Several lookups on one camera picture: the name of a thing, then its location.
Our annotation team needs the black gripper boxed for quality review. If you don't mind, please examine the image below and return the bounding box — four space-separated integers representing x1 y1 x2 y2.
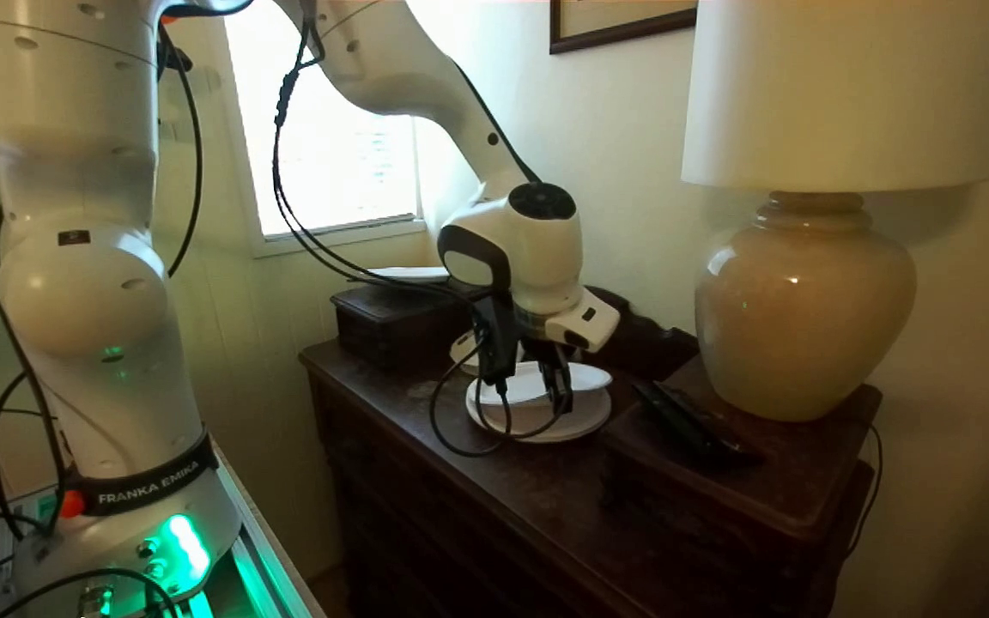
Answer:
472 295 575 415

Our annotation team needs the white plate on box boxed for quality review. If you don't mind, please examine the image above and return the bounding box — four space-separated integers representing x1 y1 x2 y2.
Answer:
367 263 450 288

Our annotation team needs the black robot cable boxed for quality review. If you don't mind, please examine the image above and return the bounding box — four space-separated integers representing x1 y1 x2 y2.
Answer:
154 0 575 459

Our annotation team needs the dark framed picture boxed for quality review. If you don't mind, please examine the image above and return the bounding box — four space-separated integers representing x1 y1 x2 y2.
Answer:
548 0 697 56

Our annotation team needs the beige ceramic table lamp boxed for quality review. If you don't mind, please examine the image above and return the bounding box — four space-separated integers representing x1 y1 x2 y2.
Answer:
683 0 989 421

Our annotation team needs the black remote control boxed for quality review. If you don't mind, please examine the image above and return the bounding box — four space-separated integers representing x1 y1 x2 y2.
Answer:
634 381 758 467

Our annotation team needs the dark wooden dresser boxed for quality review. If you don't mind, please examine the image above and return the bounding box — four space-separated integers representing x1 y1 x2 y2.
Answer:
301 339 878 618

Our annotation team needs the dark wooden box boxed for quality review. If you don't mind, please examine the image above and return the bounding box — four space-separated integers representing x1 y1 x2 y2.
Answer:
332 285 472 371

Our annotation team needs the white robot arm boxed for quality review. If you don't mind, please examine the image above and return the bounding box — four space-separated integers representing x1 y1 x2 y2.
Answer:
0 0 618 618

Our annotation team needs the white plate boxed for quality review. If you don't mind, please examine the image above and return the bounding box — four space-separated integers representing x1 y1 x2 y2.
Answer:
464 360 612 442
367 263 450 288

